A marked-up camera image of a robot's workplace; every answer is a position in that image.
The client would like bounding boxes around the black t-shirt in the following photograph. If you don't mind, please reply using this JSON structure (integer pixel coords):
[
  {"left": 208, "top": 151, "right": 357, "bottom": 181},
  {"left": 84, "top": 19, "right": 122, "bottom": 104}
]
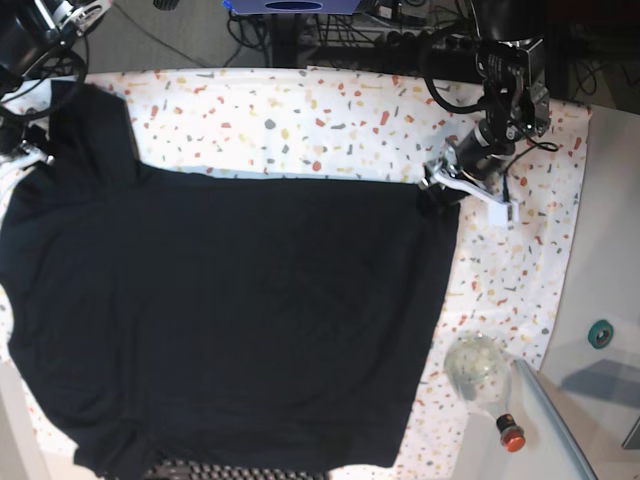
[{"left": 1, "top": 86, "right": 459, "bottom": 479}]

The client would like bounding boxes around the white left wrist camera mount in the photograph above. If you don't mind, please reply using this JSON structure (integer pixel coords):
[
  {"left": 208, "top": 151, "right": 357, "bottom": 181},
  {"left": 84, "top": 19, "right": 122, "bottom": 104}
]
[{"left": 420, "top": 149, "right": 519, "bottom": 228}]

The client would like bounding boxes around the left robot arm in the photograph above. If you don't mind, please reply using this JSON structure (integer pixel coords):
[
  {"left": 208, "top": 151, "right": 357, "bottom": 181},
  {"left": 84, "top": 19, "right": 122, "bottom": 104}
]
[{"left": 419, "top": 1, "right": 558, "bottom": 226}]

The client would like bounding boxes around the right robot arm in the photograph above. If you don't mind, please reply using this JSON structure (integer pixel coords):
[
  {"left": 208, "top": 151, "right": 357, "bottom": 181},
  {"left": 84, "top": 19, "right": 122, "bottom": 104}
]
[{"left": 1, "top": 1, "right": 113, "bottom": 157}]

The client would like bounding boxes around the clear glass bottle orange cap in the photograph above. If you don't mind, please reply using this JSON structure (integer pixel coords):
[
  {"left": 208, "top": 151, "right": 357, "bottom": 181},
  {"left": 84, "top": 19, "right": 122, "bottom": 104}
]
[{"left": 444, "top": 332, "right": 526, "bottom": 453}]

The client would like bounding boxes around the green tape roll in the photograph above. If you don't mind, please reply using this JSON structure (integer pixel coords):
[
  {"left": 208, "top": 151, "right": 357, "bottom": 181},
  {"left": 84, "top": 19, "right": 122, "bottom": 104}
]
[{"left": 587, "top": 319, "right": 614, "bottom": 349}]

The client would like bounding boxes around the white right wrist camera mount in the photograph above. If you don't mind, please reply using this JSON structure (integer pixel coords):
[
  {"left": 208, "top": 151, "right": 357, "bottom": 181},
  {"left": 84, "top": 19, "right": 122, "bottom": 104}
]
[{"left": 1, "top": 149, "right": 54, "bottom": 181}]

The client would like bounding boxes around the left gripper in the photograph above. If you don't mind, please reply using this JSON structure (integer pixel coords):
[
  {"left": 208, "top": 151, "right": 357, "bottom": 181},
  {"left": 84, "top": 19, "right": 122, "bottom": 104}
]
[{"left": 416, "top": 124, "right": 515, "bottom": 216}]

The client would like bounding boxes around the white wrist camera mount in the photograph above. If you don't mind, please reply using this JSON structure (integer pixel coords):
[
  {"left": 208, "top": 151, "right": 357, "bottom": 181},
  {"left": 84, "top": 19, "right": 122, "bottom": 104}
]
[
  {"left": 1, "top": 149, "right": 54, "bottom": 181},
  {"left": 420, "top": 149, "right": 519, "bottom": 228}
]

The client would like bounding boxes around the blue box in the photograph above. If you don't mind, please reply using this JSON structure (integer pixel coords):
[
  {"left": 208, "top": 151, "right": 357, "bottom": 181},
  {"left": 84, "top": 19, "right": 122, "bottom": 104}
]
[{"left": 222, "top": 0, "right": 376, "bottom": 15}]

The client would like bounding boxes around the terrazzo patterned tablecloth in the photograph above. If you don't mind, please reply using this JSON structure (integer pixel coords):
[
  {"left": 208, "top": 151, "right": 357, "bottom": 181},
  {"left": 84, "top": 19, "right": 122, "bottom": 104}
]
[{"left": 0, "top": 65, "right": 594, "bottom": 480}]

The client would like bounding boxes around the black keyboard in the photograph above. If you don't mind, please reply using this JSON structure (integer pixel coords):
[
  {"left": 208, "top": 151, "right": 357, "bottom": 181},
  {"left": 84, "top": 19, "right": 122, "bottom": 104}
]
[{"left": 144, "top": 460, "right": 330, "bottom": 480}]

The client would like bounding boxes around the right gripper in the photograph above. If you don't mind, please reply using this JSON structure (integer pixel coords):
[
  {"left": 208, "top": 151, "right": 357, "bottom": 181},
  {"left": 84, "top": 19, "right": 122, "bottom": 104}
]
[{"left": 1, "top": 117, "right": 50, "bottom": 162}]

